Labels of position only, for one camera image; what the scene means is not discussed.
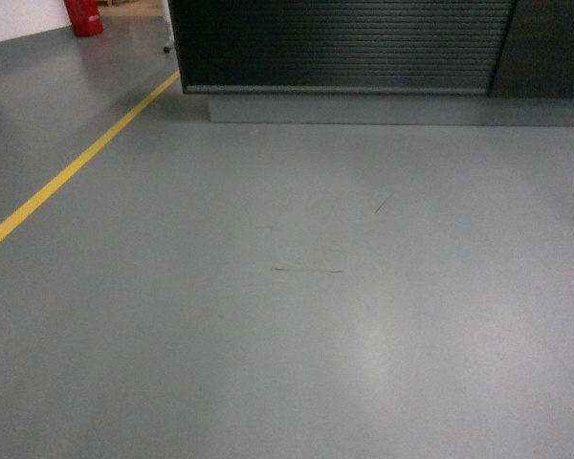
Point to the black checkout counter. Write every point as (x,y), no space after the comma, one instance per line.
(474,63)

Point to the red fire extinguisher box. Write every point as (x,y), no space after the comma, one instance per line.
(84,16)

